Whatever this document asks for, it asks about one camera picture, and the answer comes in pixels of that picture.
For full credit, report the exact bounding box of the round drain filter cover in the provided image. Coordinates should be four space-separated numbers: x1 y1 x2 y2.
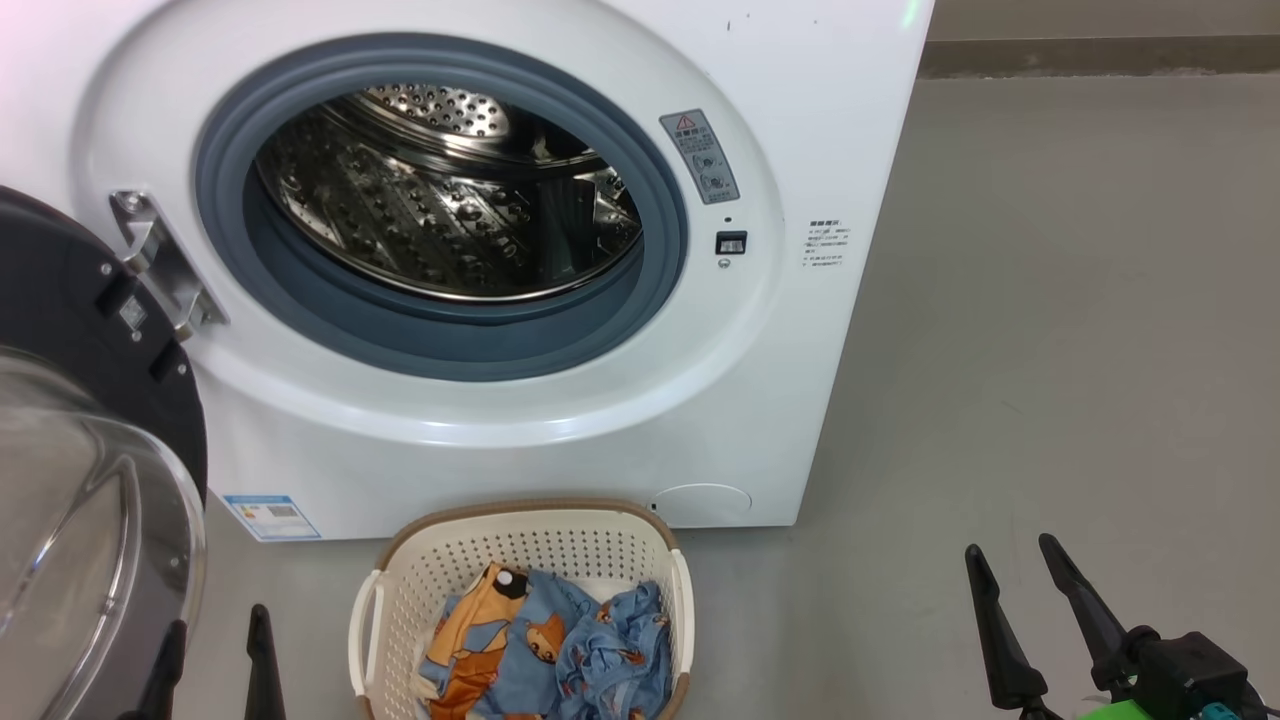
652 483 753 530

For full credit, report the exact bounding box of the black round glass washer door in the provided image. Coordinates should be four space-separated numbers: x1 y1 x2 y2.
0 185 209 720

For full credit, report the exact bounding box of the white front-load washing machine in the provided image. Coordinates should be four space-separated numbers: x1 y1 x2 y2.
0 0 936 542

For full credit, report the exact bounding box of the grey warning sticker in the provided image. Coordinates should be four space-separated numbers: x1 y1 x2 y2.
659 108 742 206

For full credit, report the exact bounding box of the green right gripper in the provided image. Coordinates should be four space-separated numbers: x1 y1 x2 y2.
964 532 1167 720

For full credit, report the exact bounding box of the blue energy label sticker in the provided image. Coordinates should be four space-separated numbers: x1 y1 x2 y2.
222 494 322 542

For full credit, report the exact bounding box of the blue cartoon print garment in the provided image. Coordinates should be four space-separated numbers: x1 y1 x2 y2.
555 581 673 720

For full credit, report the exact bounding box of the perforated steel washer drum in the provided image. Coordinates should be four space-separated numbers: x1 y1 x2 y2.
254 84 644 304

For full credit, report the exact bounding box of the orange and blue cartoon garment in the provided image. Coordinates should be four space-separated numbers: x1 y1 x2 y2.
415 562 601 720

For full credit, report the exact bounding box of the grey rubber door gasket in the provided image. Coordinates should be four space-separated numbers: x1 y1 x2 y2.
193 44 690 382

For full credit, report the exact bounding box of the cream perforated laundry basket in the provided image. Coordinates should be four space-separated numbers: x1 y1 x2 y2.
348 499 695 720

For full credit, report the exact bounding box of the metal door hinge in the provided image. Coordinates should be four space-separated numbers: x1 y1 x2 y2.
109 189 230 342

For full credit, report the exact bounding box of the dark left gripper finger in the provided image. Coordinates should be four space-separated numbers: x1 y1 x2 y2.
140 619 188 720
245 603 287 720

